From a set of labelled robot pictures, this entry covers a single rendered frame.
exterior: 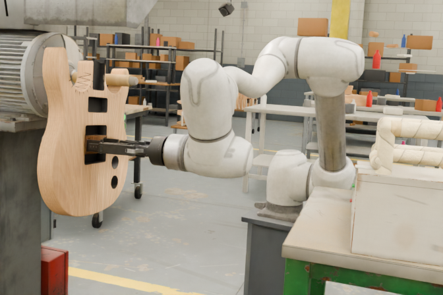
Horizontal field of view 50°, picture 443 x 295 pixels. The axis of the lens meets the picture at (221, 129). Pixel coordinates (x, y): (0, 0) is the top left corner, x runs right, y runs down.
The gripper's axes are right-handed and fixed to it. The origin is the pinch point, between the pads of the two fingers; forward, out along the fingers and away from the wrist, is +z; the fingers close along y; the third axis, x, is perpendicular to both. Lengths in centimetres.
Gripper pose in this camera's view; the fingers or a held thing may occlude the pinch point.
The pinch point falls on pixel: (97, 144)
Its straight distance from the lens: 128.0
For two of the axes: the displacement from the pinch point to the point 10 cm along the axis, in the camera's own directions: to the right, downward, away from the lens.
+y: 3.1, -0.3, 9.5
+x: 0.6, -10.0, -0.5
